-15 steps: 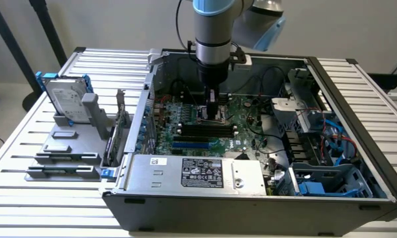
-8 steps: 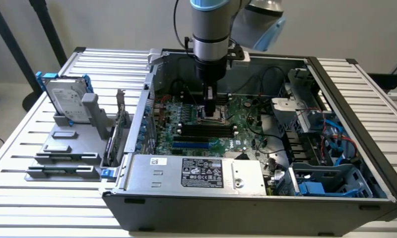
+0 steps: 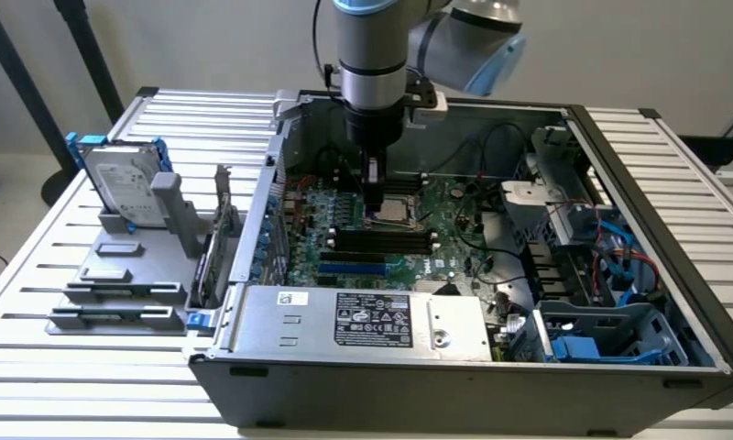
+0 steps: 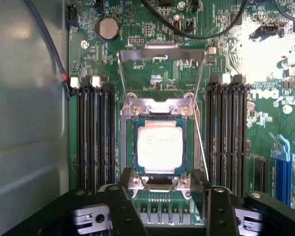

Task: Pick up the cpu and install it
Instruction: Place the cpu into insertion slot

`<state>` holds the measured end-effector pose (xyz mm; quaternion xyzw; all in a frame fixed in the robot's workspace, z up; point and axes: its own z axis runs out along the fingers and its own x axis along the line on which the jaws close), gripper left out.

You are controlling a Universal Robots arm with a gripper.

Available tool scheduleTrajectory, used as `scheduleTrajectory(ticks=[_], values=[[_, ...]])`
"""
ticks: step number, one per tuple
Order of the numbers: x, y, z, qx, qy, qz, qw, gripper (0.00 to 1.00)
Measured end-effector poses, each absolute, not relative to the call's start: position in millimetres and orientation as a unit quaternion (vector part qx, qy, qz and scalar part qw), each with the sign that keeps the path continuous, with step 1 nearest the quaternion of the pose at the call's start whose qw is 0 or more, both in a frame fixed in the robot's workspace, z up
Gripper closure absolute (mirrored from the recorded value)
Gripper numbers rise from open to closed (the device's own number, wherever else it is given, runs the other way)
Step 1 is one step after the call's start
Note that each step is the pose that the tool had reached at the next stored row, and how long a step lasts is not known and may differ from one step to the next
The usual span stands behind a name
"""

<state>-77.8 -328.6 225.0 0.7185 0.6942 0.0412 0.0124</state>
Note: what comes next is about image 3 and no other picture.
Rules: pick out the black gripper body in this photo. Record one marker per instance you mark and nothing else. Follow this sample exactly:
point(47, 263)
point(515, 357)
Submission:
point(373, 126)

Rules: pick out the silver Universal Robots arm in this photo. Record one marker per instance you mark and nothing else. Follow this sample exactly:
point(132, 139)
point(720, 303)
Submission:
point(369, 50)

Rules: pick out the silver square CPU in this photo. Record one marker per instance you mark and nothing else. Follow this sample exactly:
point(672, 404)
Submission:
point(400, 206)

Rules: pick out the metal CPU socket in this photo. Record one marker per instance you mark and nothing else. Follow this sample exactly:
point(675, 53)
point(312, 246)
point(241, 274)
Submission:
point(412, 220)

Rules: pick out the black RAM slot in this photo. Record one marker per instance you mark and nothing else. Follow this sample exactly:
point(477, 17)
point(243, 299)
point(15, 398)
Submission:
point(381, 241)
point(381, 236)
point(381, 247)
point(381, 230)

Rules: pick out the black long expansion slot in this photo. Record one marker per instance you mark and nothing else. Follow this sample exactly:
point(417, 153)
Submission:
point(351, 257)

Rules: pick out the grey case side latch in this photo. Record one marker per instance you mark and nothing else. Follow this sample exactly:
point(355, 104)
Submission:
point(289, 107)

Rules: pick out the blue expansion slot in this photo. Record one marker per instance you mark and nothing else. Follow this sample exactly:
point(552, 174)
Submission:
point(351, 268)

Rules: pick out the green motherboard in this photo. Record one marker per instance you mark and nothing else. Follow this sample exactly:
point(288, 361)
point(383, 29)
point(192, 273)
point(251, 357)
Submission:
point(445, 256)

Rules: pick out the black short expansion slot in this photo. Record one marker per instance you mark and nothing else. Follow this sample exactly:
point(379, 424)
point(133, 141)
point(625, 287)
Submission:
point(328, 280)

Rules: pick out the silver chipset heat sink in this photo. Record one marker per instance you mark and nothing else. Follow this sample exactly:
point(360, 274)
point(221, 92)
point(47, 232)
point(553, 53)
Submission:
point(436, 288)

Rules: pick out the silver power supply unit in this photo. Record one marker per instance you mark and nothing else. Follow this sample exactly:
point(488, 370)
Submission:
point(317, 321)

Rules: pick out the grey metal disk bay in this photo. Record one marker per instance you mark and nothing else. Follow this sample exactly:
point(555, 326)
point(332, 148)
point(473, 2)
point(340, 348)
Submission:
point(556, 206)

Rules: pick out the grey parts rack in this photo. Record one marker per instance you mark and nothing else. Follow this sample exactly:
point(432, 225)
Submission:
point(159, 266)

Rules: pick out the blue case latch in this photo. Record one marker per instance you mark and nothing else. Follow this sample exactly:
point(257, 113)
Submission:
point(199, 321)

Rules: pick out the black open PC case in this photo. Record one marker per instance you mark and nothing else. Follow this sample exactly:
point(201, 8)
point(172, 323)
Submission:
point(464, 394)

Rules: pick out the black stand pole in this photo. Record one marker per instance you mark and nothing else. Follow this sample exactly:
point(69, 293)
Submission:
point(95, 59)

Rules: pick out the grey drive cage blue latch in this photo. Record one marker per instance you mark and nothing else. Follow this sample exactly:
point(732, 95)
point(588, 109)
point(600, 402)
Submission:
point(611, 330)

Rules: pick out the metal side table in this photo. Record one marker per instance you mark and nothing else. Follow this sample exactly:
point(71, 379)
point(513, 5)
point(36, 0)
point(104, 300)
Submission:
point(724, 146)

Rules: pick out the black slanted pole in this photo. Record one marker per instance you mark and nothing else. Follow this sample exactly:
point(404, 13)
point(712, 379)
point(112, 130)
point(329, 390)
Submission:
point(19, 78)

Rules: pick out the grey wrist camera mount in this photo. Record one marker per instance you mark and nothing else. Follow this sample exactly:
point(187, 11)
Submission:
point(427, 103)

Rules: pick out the graphics card with metal bracket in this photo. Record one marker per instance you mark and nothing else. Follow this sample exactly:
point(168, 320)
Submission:
point(216, 247)

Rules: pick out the silver hard disk blue bracket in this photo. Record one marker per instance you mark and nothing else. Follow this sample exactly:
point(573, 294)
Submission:
point(119, 183)

